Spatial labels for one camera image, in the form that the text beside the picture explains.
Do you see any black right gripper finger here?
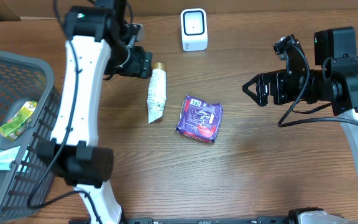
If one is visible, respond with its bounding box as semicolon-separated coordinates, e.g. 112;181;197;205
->
242;73;270;90
242;84;269;106

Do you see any white tube gold cap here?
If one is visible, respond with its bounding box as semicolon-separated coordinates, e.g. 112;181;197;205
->
147;62;167;124

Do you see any green juice pouch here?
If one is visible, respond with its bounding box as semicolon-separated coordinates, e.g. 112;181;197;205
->
0;101;38;141

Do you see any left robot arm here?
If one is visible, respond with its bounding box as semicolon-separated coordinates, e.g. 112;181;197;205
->
37;0;152;223

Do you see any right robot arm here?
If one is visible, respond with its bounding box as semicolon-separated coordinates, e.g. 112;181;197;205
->
242;27;358;177

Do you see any white barcode scanner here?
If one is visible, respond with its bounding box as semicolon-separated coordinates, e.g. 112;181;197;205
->
180;8;208;52

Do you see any grey plastic basket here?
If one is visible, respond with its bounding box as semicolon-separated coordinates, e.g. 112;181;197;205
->
0;51;61;222

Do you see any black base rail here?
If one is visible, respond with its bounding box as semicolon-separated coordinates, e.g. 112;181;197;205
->
124;216;300;224

